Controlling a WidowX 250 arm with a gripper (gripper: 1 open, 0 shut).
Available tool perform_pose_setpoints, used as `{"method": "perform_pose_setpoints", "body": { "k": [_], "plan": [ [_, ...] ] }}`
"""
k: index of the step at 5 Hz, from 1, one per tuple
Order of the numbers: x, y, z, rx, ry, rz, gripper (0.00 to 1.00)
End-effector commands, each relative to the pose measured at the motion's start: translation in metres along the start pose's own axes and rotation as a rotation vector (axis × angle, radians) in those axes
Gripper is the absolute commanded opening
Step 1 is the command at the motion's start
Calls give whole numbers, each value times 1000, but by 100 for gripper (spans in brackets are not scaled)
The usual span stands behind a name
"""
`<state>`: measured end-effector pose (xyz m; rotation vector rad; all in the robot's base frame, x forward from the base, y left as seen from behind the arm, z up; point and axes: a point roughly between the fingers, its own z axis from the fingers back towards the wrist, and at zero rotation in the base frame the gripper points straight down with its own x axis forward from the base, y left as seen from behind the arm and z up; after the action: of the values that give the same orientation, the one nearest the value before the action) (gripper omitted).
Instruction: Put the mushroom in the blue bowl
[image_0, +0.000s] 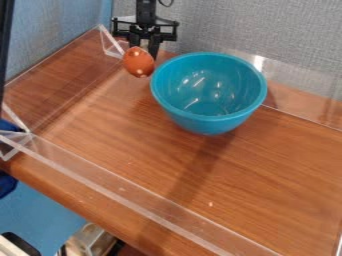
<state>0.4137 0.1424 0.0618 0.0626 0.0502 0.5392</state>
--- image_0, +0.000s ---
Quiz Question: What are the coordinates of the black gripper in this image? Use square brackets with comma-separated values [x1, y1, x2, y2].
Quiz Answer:
[112, 16, 179, 58]

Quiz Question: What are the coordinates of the brown spotted toy mushroom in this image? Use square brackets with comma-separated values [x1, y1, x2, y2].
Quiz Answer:
[122, 46, 155, 78]

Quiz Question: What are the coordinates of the blue plastic bowl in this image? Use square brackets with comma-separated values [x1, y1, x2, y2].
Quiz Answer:
[151, 52, 267, 135]

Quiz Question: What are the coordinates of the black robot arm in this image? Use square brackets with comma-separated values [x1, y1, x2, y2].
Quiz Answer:
[112, 0, 179, 57]

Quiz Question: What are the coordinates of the clear acrylic back barrier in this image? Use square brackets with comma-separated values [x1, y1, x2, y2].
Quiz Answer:
[235, 49, 342, 131]

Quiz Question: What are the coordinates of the clear acrylic barrier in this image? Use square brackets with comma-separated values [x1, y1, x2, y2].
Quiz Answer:
[235, 49, 342, 131]
[0, 130, 280, 256]

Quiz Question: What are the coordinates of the blue cloth object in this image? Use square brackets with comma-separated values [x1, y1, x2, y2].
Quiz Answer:
[0, 118, 24, 200]

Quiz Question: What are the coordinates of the clear acrylic front barrier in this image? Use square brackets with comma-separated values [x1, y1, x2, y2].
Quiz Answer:
[0, 130, 280, 256]

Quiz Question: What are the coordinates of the black and white object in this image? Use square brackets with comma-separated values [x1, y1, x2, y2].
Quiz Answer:
[0, 232, 41, 256]

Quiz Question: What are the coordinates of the clear acrylic corner bracket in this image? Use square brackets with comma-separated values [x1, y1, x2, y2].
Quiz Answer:
[97, 24, 128, 59]

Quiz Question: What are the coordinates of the dark blurred foreground post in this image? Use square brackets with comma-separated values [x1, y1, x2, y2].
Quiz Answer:
[0, 0, 14, 106]

